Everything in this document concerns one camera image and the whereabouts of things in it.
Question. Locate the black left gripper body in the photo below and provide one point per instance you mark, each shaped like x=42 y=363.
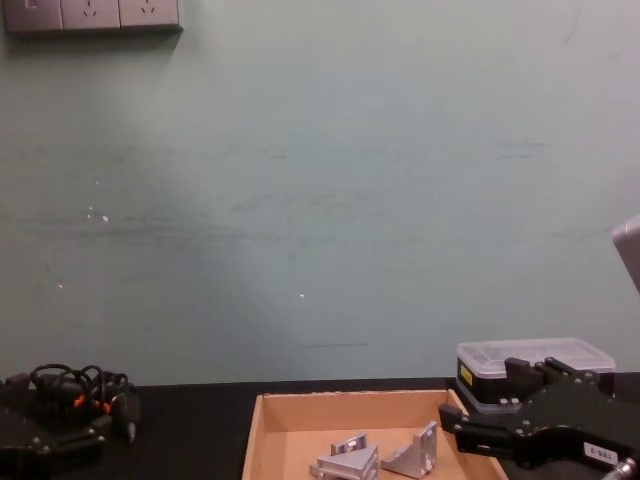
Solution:
x=35 y=447

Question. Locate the black table cloth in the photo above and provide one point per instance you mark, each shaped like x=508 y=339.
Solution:
x=200 y=430

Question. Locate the aluminium corner bracket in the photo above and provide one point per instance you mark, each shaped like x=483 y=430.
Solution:
x=415 y=452
x=350 y=457

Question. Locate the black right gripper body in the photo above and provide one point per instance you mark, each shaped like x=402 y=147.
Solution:
x=570 y=415

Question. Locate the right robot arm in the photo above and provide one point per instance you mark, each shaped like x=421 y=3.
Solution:
x=629 y=250

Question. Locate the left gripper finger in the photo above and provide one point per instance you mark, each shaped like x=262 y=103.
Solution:
x=101 y=425
x=16 y=386

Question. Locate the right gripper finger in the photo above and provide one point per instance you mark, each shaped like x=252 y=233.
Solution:
x=520 y=377
x=480 y=435

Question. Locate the shallow brown cardboard tray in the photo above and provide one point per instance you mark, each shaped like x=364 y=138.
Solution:
x=350 y=410

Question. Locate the clear plastic case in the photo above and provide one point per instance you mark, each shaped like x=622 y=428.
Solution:
x=500 y=352

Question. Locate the grey wall socket panel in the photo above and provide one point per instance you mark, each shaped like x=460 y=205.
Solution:
x=90 y=12

